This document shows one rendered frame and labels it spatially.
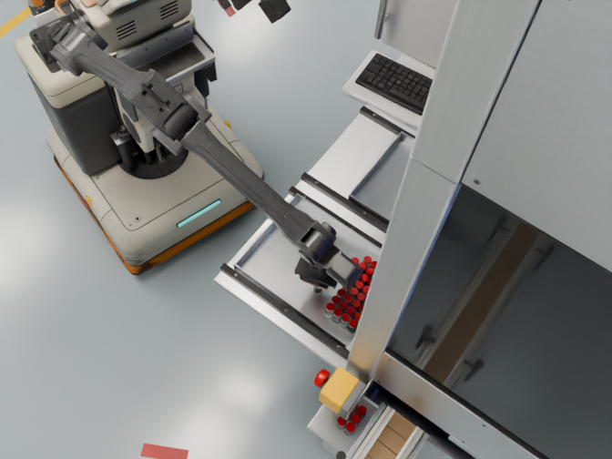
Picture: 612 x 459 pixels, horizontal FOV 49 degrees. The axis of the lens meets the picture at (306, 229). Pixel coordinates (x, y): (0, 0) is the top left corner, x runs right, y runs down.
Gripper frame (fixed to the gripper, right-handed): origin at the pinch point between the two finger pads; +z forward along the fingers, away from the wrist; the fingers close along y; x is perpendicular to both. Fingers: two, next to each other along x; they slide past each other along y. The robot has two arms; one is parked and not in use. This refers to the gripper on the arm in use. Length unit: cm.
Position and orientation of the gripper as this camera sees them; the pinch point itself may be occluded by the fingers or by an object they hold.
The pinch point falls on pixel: (318, 283)
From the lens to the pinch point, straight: 163.6
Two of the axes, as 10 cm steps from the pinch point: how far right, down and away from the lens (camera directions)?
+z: -0.1, 4.8, 8.8
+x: 3.8, -8.1, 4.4
